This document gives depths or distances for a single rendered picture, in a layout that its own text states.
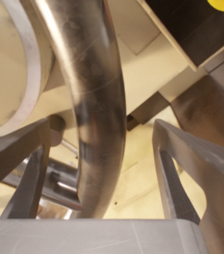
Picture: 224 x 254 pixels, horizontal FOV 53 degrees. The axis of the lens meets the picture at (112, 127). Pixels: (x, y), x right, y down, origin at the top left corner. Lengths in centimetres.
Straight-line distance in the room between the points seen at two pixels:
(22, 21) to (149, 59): 18
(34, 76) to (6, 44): 4
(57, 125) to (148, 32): 19
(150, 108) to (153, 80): 79
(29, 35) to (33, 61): 2
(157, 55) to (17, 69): 19
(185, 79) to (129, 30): 82
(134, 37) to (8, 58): 17
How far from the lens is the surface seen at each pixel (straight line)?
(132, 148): 113
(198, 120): 94
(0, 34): 23
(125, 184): 98
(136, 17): 32
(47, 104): 38
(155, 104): 114
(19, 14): 23
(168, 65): 35
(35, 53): 24
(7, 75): 24
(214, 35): 24
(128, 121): 121
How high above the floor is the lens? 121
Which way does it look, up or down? 25 degrees down
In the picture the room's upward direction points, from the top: 50 degrees counter-clockwise
